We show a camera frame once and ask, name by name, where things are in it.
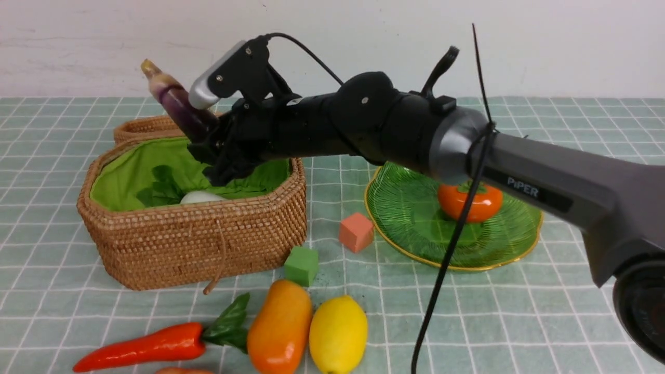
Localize red chili pepper with leaves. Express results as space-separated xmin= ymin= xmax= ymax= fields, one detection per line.
xmin=73 ymin=293 xmax=251 ymax=372

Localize woven wicker basket lid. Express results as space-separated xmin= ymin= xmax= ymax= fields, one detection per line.
xmin=113 ymin=115 xmax=184 ymax=145

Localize green glass leaf plate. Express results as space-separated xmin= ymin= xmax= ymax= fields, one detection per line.
xmin=364 ymin=163 xmax=543 ymax=272

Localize green foam cube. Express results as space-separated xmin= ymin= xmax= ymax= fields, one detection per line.
xmin=284 ymin=246 xmax=319 ymax=287

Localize yellow lemon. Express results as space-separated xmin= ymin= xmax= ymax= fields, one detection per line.
xmin=309 ymin=295 xmax=368 ymax=373

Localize woven wicker basket green lining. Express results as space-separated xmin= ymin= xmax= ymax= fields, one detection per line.
xmin=76 ymin=136 xmax=307 ymax=291

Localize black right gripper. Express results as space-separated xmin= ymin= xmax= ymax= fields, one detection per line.
xmin=187 ymin=96 xmax=302 ymax=186

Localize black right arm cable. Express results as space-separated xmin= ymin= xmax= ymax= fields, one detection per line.
xmin=260 ymin=23 xmax=499 ymax=374

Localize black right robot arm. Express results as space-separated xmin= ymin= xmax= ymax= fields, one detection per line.
xmin=180 ymin=72 xmax=664 ymax=362

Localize orange fruit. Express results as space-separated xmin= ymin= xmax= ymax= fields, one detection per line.
xmin=154 ymin=367 xmax=214 ymax=374

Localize white radish with leaves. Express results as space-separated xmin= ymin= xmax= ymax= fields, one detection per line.
xmin=136 ymin=165 xmax=226 ymax=208

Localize green checkered tablecloth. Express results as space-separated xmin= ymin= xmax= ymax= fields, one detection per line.
xmin=1 ymin=97 xmax=663 ymax=373

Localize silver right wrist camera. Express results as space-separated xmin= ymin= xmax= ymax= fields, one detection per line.
xmin=188 ymin=40 xmax=246 ymax=110

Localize orange foam cube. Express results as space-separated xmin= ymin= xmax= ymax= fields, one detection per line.
xmin=339 ymin=212 xmax=375 ymax=253

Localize purple eggplant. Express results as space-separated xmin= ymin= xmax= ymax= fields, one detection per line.
xmin=140 ymin=59 xmax=218 ymax=143

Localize orange mango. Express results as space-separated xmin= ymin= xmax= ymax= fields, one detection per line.
xmin=247 ymin=279 xmax=313 ymax=373

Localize orange persimmon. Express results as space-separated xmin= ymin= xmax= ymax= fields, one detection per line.
xmin=437 ymin=180 xmax=503 ymax=223

